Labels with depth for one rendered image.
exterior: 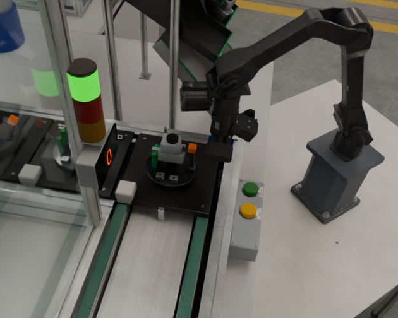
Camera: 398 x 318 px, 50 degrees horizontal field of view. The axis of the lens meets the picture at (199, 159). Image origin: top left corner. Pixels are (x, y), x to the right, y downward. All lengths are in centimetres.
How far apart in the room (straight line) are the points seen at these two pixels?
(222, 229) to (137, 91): 69
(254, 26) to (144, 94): 229
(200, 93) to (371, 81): 258
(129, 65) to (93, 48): 18
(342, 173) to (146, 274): 53
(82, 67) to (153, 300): 54
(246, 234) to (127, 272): 29
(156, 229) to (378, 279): 58
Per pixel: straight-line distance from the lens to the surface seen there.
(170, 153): 107
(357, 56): 94
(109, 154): 87
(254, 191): 112
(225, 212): 109
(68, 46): 73
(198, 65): 130
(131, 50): 178
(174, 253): 106
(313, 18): 86
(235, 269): 112
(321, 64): 343
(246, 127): 98
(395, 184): 144
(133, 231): 110
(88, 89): 74
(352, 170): 113
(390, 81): 348
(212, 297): 98
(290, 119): 152
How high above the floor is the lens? 184
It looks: 48 degrees down
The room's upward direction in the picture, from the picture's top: 5 degrees clockwise
